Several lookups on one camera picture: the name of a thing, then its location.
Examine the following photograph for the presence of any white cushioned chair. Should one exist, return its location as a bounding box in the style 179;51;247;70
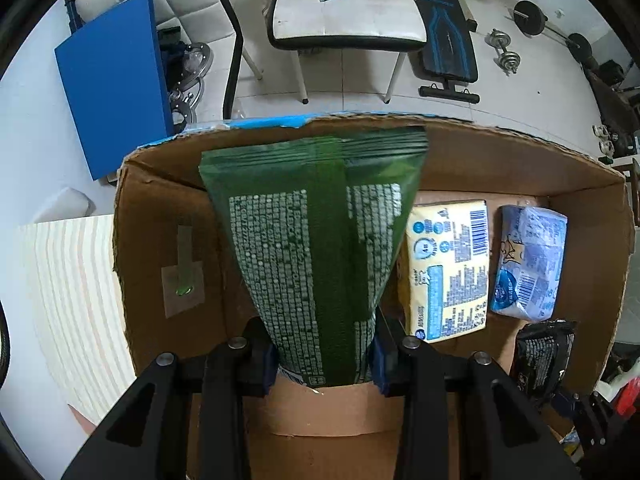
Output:
265;0;431;106

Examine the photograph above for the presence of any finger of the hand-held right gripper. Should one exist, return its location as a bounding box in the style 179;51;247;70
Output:
555;389;623;463

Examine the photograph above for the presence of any yellow snack packet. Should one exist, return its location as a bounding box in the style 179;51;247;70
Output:
403;199;490;344

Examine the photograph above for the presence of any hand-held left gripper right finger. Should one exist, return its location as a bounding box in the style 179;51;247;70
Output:
370;305;583;480

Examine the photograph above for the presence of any green snack bag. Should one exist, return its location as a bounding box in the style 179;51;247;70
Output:
198;125;429;395

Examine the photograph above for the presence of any black barbell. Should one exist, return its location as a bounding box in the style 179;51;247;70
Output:
513;0;594;67

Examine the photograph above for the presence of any black blue workout bench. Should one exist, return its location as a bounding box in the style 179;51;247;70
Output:
413;0;482;106

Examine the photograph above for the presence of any black snack packet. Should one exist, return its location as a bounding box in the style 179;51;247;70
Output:
511;318;579;401

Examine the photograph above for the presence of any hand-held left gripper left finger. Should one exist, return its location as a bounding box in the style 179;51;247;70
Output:
61;321;279;480

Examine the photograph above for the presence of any blue board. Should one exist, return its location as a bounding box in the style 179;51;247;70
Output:
54;0;177;182

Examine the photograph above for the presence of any brown cardboard box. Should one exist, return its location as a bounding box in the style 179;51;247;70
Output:
113;113;637;480

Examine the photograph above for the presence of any chrome dumbbell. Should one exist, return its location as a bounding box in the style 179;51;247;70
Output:
485;29;522;76

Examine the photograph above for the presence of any blue snack packet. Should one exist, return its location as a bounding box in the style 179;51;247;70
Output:
489;204;569;323

